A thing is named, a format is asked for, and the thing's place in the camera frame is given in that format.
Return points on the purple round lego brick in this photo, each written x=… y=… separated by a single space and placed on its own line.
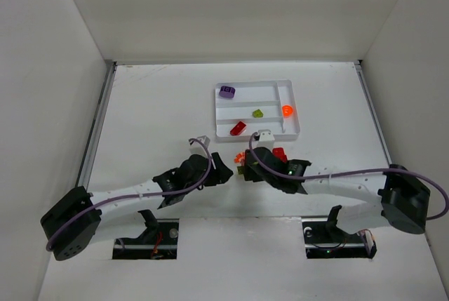
x=227 y=92

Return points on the large red lego block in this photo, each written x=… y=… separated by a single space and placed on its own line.
x=279 y=153

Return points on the small red lego brick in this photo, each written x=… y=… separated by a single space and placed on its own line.
x=238 y=129

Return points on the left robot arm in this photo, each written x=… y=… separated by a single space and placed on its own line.
x=80 y=217

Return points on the small lime green lego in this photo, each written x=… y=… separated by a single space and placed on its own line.
x=257 y=113

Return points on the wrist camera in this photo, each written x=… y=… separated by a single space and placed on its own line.
x=264 y=135
x=203 y=140

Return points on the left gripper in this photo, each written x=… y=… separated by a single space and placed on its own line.
x=216 y=169

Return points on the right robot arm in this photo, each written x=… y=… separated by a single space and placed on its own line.
x=392 y=197

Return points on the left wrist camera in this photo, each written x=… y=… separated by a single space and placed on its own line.
x=203 y=140

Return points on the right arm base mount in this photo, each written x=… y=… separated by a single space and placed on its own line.
x=323 y=240

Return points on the orange round lego piece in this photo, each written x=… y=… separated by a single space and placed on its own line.
x=287 y=111

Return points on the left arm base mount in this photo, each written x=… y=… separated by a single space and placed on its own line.
x=157 y=241

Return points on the red and green lego stack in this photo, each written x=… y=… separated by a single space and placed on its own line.
x=241 y=170

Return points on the orange flower lego piece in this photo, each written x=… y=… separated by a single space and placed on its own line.
x=240 y=158

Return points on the white divided sorting tray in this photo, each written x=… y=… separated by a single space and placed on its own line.
x=242 y=108

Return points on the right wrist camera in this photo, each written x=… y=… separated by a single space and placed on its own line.
x=264 y=135

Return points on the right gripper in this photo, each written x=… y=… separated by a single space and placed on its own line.
x=251 y=166

